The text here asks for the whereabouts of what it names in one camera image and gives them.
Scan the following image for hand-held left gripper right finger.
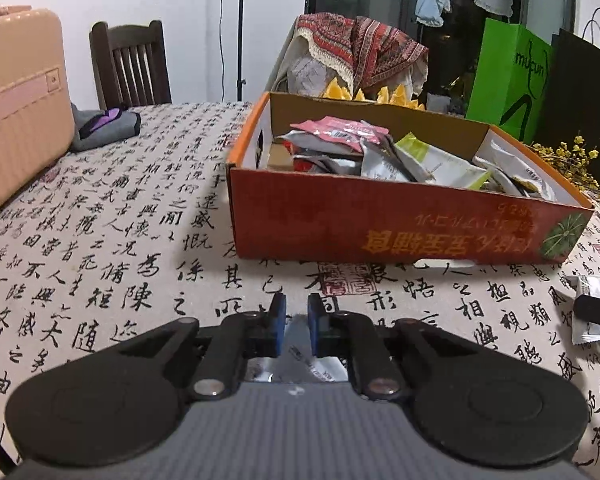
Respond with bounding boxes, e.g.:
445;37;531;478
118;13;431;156
307;292;531;402

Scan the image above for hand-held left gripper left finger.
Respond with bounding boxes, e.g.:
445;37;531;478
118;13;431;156
67;292;287;401

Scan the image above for silver snack packet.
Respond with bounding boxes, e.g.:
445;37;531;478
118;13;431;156
245;314;351;386

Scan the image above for orange cardboard box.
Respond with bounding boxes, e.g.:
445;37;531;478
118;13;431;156
226;91;595;266

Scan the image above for pile of assorted snack packets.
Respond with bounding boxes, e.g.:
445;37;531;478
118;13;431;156
267;116;561;196

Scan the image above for pink orange snack packet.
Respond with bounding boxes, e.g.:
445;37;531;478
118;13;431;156
290;116;391;153

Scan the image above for green white snack packet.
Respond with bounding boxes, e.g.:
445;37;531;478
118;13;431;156
394;132;491;191

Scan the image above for yellow flower branch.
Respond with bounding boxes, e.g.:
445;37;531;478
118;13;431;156
532;135;600;216

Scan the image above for black paper bag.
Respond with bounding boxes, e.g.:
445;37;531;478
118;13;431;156
530;7;600;191

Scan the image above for yellow artificial sunflowers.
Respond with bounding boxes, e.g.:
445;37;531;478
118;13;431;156
322;79;426;111

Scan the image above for green paper bag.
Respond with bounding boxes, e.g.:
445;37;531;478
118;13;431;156
466;17;555;143

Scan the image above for grey pouch with purple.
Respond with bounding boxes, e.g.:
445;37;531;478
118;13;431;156
69;102;142;153

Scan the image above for red patterned cloth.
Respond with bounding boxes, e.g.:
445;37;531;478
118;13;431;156
296;12;429;98

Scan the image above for dark wooden chair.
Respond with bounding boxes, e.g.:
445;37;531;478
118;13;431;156
89;20;173;110

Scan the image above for pink suitcase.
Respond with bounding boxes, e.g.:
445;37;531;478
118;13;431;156
0;6;76;223

